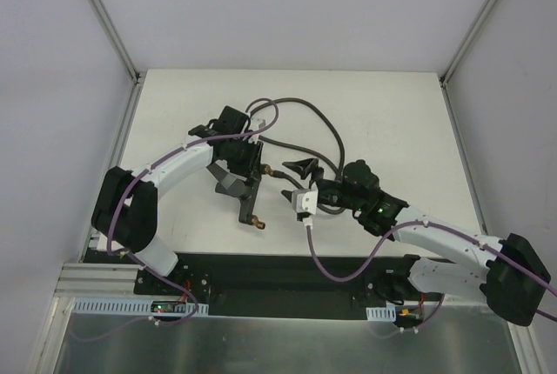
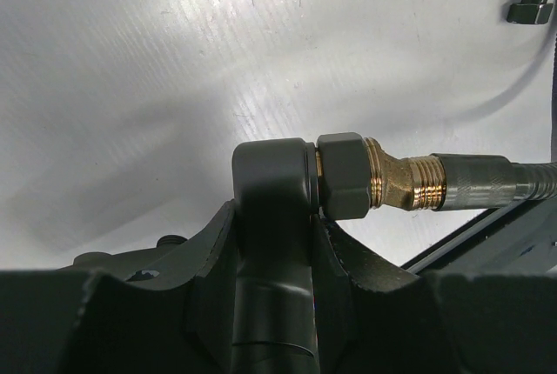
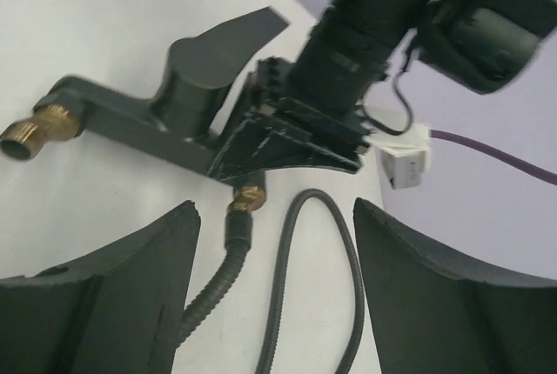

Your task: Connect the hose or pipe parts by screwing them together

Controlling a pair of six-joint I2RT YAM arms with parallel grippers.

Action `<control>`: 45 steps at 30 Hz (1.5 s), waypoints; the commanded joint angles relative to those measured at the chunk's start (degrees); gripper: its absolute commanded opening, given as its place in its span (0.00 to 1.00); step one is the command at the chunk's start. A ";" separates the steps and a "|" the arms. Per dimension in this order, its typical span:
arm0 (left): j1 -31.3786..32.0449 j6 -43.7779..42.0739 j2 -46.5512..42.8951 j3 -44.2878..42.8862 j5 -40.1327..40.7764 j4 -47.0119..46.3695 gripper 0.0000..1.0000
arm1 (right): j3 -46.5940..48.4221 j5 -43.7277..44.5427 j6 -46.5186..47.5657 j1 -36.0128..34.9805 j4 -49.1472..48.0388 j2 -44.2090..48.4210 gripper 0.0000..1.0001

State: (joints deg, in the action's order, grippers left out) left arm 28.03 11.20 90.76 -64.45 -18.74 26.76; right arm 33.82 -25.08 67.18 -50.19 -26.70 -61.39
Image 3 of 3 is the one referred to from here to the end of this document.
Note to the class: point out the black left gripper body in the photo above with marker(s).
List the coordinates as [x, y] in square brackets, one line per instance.
[276, 97]

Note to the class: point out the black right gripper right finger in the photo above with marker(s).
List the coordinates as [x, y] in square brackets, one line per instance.
[435, 309]

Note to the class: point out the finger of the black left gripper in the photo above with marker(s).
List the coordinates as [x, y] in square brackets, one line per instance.
[258, 144]

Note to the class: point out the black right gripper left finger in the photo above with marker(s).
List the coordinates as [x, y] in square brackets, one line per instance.
[114, 310]

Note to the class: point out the dark grey faucet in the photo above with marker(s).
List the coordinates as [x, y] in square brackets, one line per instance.
[174, 124]

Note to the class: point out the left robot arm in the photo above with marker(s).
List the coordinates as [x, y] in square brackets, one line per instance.
[480, 44]

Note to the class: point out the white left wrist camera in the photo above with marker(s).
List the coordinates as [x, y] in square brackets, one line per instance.
[405, 158]

